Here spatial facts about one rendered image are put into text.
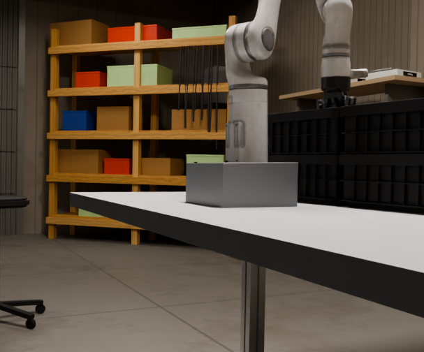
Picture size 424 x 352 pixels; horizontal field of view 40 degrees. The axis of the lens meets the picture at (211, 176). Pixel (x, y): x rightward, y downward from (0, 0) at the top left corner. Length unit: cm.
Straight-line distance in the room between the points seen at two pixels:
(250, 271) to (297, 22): 420
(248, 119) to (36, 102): 544
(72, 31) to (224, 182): 514
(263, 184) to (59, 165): 504
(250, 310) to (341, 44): 91
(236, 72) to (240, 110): 9
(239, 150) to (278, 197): 14
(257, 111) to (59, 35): 511
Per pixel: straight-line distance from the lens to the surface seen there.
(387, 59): 481
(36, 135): 664
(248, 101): 133
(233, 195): 122
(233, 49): 137
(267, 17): 138
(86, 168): 599
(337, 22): 152
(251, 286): 193
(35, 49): 674
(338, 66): 151
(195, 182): 133
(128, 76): 579
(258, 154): 133
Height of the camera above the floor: 79
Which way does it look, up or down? 1 degrees down
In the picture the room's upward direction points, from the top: 1 degrees clockwise
